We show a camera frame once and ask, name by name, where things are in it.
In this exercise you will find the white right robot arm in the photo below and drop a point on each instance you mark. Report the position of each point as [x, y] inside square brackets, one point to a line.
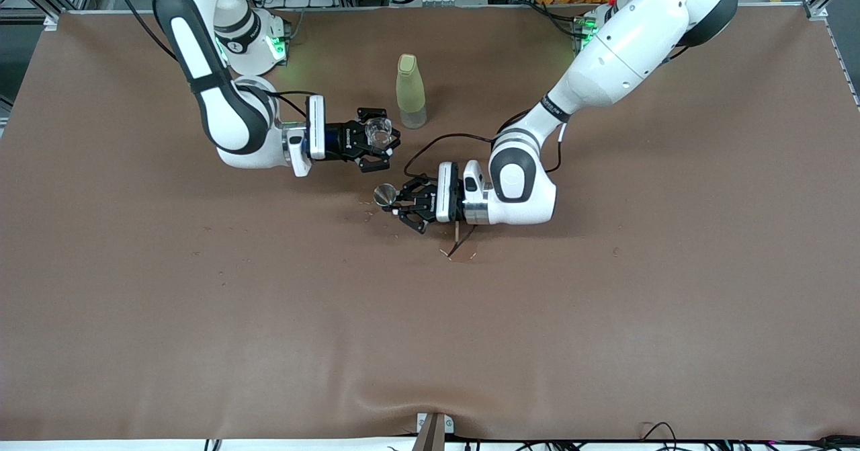
[232, 121]

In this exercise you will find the large spilled liquid puddle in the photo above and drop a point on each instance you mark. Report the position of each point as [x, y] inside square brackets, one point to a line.
[463, 255]

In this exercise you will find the medium spilled liquid puddle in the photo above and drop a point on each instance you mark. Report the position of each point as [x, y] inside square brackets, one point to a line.
[365, 199]

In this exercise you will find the steel double-cone jigger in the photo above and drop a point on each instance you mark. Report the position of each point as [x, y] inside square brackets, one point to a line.
[385, 195]

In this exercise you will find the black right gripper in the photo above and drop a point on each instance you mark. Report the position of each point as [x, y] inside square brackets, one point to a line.
[340, 140]

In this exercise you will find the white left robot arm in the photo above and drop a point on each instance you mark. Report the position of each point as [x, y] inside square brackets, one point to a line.
[625, 48]

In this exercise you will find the green-sleeved glass shaker bottle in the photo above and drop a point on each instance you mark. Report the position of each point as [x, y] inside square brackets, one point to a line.
[410, 88]

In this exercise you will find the brown table mat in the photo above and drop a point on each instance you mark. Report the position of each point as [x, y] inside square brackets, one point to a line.
[430, 337]

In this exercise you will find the clear glass measuring beaker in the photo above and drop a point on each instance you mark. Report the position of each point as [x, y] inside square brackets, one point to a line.
[379, 128]

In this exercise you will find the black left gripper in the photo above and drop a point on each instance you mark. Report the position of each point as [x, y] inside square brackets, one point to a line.
[426, 201]

